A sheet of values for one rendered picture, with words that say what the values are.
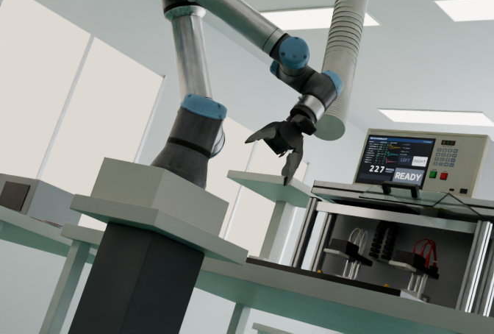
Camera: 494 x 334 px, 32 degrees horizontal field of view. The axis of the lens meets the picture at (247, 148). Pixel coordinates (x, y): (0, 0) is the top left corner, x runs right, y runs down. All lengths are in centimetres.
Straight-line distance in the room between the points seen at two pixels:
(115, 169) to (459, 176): 104
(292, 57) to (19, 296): 535
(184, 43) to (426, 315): 95
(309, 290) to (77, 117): 525
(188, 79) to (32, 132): 487
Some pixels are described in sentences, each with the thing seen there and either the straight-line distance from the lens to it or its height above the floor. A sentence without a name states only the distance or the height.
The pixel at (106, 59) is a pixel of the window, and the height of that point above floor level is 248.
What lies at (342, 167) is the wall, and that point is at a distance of 977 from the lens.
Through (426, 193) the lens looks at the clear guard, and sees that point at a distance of 233.
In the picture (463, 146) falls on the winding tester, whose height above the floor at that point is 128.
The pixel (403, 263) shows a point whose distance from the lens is 249.
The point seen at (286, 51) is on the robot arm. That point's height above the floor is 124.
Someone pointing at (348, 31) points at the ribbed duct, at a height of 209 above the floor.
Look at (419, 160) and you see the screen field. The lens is 269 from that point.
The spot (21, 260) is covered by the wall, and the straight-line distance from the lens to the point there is 720.
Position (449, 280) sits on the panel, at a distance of 265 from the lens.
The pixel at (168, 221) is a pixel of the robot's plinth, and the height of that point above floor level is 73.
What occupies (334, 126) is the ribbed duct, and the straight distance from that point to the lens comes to 388.
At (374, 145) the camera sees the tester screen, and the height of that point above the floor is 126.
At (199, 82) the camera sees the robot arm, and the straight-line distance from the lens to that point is 230.
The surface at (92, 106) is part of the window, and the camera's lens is 742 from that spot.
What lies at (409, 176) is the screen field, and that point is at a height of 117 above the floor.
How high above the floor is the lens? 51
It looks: 13 degrees up
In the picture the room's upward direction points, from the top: 18 degrees clockwise
